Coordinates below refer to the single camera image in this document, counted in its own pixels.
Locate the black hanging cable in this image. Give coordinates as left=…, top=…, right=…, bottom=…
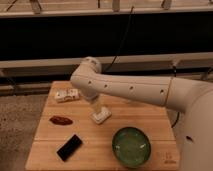
left=101, top=4, right=135, bottom=75

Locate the black rectangular block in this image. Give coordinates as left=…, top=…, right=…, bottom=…
left=57, top=134, right=82, bottom=161

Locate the green bowl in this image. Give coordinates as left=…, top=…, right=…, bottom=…
left=112, top=127, right=151, bottom=169

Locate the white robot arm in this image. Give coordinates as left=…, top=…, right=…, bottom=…
left=70, top=57, right=213, bottom=171

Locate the black floor cable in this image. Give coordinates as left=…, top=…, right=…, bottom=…
left=171, top=111, right=181, bottom=129

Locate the white sponge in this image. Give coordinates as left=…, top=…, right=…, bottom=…
left=91, top=106, right=112, bottom=124

